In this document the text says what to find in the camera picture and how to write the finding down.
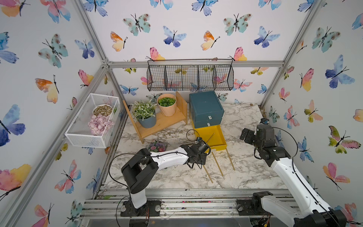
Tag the teal drawer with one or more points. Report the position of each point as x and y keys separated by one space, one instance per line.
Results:
x=207 y=123
x=209 y=117

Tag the teal top drawer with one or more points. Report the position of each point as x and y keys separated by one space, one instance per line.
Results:
x=209 y=117

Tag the wooden shelf stand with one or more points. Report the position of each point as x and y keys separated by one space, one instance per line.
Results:
x=162 y=122

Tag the pink artificial flowers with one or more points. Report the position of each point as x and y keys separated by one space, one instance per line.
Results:
x=99 y=125

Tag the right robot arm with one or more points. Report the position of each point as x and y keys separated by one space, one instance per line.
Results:
x=313 y=210

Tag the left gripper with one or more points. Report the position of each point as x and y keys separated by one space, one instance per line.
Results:
x=203 y=161

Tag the bowl of pebbles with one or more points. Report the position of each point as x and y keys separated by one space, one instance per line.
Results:
x=103 y=110

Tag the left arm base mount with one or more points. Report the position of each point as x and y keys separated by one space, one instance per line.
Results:
x=151 y=209

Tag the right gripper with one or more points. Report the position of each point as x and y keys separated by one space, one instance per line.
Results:
x=251 y=135

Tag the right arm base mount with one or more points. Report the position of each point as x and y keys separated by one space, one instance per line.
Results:
x=252 y=205

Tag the black wire wall basket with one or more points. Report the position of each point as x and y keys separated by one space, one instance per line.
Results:
x=190 y=75

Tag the yellow bottom drawer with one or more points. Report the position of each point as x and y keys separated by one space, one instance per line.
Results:
x=213 y=136

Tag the white mesh wall basket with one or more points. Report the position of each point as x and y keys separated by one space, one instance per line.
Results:
x=78 y=133

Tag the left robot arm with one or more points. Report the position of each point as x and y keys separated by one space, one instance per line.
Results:
x=142 y=167

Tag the teal drawer cabinet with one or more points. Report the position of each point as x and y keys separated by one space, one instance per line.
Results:
x=204 y=102

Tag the blue pot white-flowered plant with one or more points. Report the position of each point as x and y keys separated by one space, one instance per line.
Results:
x=145 y=113

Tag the peach pot green plant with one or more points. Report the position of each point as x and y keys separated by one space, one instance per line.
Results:
x=167 y=104

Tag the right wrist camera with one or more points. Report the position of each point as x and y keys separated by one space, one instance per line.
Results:
x=264 y=121

